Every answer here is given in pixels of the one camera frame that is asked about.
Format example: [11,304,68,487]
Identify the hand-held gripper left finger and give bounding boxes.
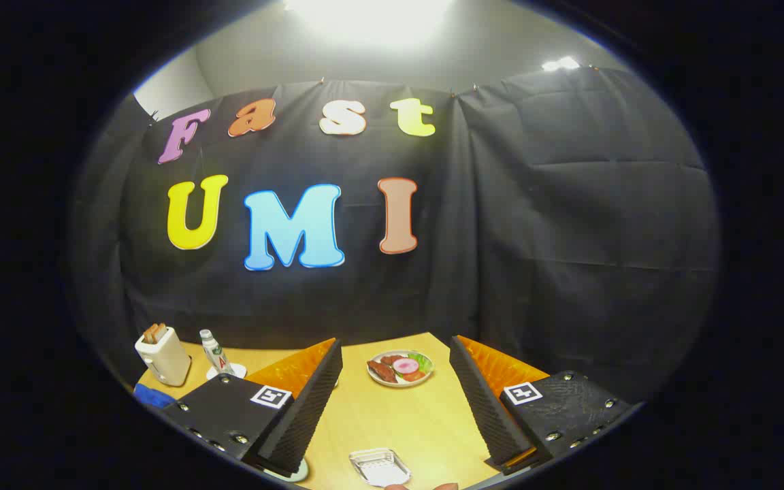
[161,338,344,477]

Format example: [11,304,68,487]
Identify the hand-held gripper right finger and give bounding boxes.
[449,335,632,474]

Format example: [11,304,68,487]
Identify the pale green plate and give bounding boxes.
[263,458,309,483]

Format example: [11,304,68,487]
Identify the white food plate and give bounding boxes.
[366,350,435,388]

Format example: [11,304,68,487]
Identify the metal drain tray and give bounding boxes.
[349,448,412,488]

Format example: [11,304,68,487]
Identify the small white drink bottle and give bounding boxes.
[199,329,233,376]

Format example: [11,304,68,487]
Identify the cream white toaster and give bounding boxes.
[135,327,193,387]

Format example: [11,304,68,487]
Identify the blue cloth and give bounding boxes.
[133,383,176,409]

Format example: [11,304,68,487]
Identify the large ceiling light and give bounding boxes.
[283,0,457,48]

